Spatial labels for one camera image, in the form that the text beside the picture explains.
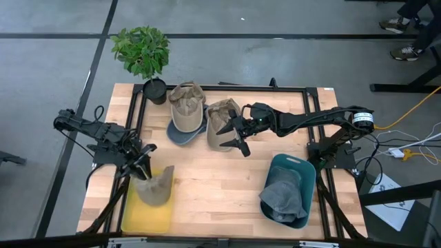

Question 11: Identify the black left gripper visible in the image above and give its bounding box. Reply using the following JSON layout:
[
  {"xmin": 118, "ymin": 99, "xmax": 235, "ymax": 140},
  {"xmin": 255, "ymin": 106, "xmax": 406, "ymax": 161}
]
[{"xmin": 116, "ymin": 143, "xmax": 158, "ymax": 180}]

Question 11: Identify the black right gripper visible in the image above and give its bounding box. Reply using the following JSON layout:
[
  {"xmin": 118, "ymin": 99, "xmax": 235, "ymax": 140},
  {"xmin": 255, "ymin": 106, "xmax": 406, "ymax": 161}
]
[{"xmin": 216, "ymin": 102, "xmax": 278, "ymax": 158}]

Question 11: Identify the beige baseball cap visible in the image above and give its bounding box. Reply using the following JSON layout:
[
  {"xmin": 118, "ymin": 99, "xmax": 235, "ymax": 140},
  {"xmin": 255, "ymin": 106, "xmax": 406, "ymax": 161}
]
[
  {"xmin": 132, "ymin": 165, "xmax": 176, "ymax": 207},
  {"xmin": 167, "ymin": 81, "xmax": 207, "ymax": 134},
  {"xmin": 205, "ymin": 98, "xmax": 242, "ymax": 153}
]

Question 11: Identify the yellow plastic bin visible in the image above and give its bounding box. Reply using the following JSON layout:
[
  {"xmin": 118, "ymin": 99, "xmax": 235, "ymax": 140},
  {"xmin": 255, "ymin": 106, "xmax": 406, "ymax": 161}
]
[{"xmin": 120, "ymin": 167, "xmax": 176, "ymax": 234}]

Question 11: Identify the grey baseball cap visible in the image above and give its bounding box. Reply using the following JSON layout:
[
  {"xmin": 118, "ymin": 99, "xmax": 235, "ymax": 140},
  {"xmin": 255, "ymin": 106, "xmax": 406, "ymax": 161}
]
[
  {"xmin": 166, "ymin": 105, "xmax": 209, "ymax": 146},
  {"xmin": 258, "ymin": 167, "xmax": 309, "ymax": 223}
]

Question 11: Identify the teal plastic bin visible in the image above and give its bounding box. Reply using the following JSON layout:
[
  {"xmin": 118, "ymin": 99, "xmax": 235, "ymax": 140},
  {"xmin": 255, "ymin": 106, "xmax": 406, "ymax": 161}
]
[{"xmin": 258, "ymin": 153, "xmax": 317, "ymax": 230}]

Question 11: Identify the black crossbeam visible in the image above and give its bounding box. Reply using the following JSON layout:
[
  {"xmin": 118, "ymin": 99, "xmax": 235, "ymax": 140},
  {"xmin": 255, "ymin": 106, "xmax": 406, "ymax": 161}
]
[{"xmin": 0, "ymin": 231, "xmax": 441, "ymax": 248}]

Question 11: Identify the green plant in black pot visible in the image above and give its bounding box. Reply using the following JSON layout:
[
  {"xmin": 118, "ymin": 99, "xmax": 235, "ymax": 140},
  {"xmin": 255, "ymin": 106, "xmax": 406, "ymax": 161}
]
[{"xmin": 109, "ymin": 25, "xmax": 171, "ymax": 106}]

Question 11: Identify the black floor stand foot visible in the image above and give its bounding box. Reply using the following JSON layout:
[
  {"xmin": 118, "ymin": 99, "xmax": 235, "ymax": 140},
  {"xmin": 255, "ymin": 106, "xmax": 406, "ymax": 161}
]
[{"xmin": 0, "ymin": 150, "xmax": 28, "ymax": 166}]

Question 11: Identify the white power adapter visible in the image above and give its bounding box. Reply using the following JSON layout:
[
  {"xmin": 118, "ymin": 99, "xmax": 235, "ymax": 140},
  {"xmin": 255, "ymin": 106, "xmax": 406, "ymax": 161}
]
[{"xmin": 387, "ymin": 147, "xmax": 406, "ymax": 159}]

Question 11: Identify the black metal bar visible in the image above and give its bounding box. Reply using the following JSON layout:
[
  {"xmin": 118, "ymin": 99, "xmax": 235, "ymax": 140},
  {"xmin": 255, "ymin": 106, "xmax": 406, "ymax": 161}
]
[{"xmin": 359, "ymin": 178, "xmax": 441, "ymax": 207}]

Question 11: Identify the black desk base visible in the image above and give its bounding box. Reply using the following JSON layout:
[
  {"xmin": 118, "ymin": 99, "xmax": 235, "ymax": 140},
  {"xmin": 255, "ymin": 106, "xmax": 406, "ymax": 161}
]
[{"xmin": 369, "ymin": 44, "xmax": 441, "ymax": 94}]

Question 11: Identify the white paper sheet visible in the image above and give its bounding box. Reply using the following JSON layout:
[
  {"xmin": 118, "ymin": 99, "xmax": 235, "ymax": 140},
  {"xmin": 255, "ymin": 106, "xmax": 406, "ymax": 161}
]
[{"xmin": 365, "ymin": 172, "xmax": 420, "ymax": 232}]

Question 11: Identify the person's shoe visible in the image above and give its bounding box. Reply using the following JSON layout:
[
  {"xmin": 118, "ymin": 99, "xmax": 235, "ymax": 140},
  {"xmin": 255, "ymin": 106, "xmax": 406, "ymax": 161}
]
[
  {"xmin": 378, "ymin": 16, "xmax": 411, "ymax": 34},
  {"xmin": 389, "ymin": 45, "xmax": 423, "ymax": 62}
]

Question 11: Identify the person's leg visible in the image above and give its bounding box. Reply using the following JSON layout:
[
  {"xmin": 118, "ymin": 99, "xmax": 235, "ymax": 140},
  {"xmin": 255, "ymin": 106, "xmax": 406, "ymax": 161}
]
[
  {"xmin": 411, "ymin": 17, "xmax": 441, "ymax": 51},
  {"xmin": 396, "ymin": 0, "xmax": 431, "ymax": 20}
]

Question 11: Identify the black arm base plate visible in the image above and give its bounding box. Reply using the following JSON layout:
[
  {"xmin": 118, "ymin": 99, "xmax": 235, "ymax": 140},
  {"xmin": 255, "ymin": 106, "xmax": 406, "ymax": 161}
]
[
  {"xmin": 86, "ymin": 143, "xmax": 139, "ymax": 165},
  {"xmin": 307, "ymin": 141, "xmax": 358, "ymax": 169}
]

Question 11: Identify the silver metal bracket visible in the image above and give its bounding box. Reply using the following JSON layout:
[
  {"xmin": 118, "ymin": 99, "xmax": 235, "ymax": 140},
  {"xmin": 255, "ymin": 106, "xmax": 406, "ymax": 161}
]
[
  {"xmin": 298, "ymin": 240, "xmax": 340, "ymax": 248},
  {"xmin": 106, "ymin": 236, "xmax": 148, "ymax": 248}
]

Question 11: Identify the yellow cable connector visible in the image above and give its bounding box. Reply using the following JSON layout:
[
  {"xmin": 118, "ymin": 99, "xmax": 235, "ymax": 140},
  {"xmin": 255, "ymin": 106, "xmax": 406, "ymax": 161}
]
[{"xmin": 401, "ymin": 147, "xmax": 441, "ymax": 165}]

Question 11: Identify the yellow cable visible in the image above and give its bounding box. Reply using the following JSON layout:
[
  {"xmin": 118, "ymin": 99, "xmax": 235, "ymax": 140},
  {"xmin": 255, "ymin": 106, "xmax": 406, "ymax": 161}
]
[{"xmin": 374, "ymin": 85, "xmax": 441, "ymax": 131}]

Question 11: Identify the white cable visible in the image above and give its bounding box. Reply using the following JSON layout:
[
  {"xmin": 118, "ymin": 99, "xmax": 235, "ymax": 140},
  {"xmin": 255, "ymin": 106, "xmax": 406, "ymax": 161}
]
[{"xmin": 399, "ymin": 132, "xmax": 441, "ymax": 149}]

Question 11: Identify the black post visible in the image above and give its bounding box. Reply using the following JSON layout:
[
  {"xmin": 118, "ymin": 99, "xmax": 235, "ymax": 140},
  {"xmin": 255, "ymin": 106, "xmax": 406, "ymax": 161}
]
[{"xmin": 422, "ymin": 199, "xmax": 441, "ymax": 248}]

